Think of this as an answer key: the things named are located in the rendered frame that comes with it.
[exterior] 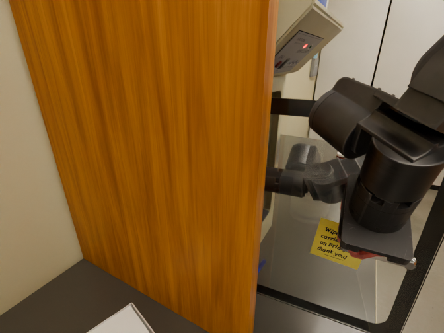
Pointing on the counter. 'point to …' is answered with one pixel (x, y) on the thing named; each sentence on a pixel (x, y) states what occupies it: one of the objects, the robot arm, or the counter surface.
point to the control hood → (320, 21)
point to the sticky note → (332, 245)
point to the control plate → (296, 50)
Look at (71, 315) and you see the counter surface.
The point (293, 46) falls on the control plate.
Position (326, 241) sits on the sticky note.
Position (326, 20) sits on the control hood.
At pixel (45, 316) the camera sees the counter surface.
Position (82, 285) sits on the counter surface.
